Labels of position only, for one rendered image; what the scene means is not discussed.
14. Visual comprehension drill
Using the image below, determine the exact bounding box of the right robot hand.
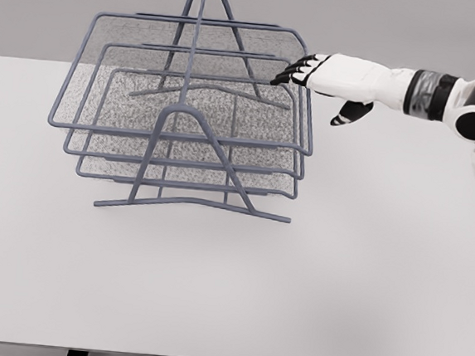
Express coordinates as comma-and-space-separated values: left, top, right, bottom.
266, 47, 380, 131

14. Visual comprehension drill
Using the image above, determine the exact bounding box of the large grey mesh tray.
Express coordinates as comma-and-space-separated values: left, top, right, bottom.
45, 7, 322, 158

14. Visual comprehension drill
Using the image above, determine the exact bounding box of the small grey mesh tray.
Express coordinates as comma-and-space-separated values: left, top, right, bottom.
73, 64, 308, 202

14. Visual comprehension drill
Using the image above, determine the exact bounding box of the medium grey mesh tray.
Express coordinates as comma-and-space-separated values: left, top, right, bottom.
61, 37, 317, 182

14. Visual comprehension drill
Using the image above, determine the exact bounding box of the grey wire rack frame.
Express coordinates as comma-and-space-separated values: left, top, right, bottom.
93, 0, 312, 226

